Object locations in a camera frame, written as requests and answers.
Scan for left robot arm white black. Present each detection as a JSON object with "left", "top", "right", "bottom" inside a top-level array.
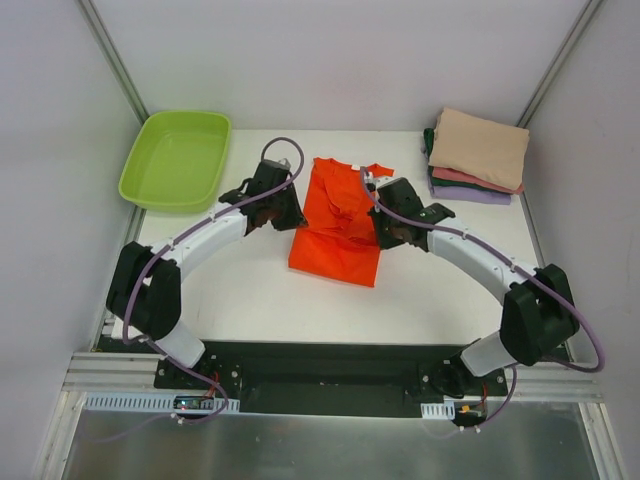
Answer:
[{"left": 106, "top": 159, "right": 307, "bottom": 389}]

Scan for green plastic bin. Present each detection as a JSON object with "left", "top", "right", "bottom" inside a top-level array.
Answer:
[{"left": 118, "top": 110, "right": 232, "bottom": 214}]

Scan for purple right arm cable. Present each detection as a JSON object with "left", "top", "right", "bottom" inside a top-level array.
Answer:
[{"left": 359, "top": 166, "right": 607, "bottom": 441}]

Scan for lilac folded t shirt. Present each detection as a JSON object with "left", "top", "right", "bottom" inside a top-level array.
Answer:
[{"left": 432, "top": 186, "right": 512, "bottom": 205}]

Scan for left white cable duct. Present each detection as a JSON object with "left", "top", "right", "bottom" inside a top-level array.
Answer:
[{"left": 85, "top": 392, "right": 240, "bottom": 416}]

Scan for aluminium corner post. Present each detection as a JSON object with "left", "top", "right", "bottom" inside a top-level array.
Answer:
[
  {"left": 516, "top": 0, "right": 607, "bottom": 128},
  {"left": 75, "top": 0, "right": 149, "bottom": 124}
]

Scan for white cable duct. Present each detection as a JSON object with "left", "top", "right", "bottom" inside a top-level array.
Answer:
[
  {"left": 85, "top": 392, "right": 240, "bottom": 416},
  {"left": 420, "top": 401, "right": 455, "bottom": 421}
]

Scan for beige folded t shirt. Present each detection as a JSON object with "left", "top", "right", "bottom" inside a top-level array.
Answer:
[{"left": 429, "top": 107, "right": 530, "bottom": 191}]

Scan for right aluminium corner post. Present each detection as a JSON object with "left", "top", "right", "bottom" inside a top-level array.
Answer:
[{"left": 516, "top": 0, "right": 607, "bottom": 128}]

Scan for right white cable duct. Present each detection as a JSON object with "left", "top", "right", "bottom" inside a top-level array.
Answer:
[{"left": 420, "top": 401, "right": 455, "bottom": 421}]

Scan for pink folded t shirt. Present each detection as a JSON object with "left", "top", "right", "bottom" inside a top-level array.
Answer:
[{"left": 433, "top": 167, "right": 524, "bottom": 194}]

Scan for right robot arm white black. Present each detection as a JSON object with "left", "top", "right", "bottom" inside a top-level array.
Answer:
[{"left": 360, "top": 172, "right": 580, "bottom": 395}]

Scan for dark green folded t shirt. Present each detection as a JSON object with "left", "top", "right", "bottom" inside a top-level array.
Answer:
[{"left": 423, "top": 128, "right": 482, "bottom": 201}]

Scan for left aluminium corner post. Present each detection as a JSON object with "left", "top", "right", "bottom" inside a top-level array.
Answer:
[{"left": 75, "top": 0, "right": 149, "bottom": 124}]

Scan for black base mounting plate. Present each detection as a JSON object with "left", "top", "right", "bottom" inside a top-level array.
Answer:
[{"left": 153, "top": 341, "right": 509, "bottom": 418}]

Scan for orange t shirt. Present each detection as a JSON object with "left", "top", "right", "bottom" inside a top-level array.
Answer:
[{"left": 288, "top": 157, "right": 380, "bottom": 288}]

